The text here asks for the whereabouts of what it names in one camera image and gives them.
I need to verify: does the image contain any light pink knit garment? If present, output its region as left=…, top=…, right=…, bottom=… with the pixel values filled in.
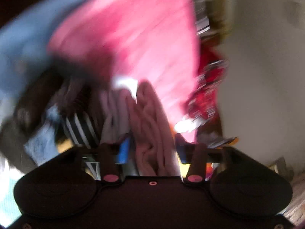
left=99, top=81, right=180, bottom=176

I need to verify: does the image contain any red patterned cloth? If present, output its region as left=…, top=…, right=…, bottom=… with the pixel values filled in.
left=185, top=48, right=228, bottom=122

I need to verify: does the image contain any striped black white garment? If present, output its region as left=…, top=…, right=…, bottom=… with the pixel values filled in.
left=61, top=111, right=100, bottom=149

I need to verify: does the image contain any pink cartoon blanket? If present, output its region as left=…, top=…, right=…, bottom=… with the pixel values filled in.
left=48, top=0, right=199, bottom=142

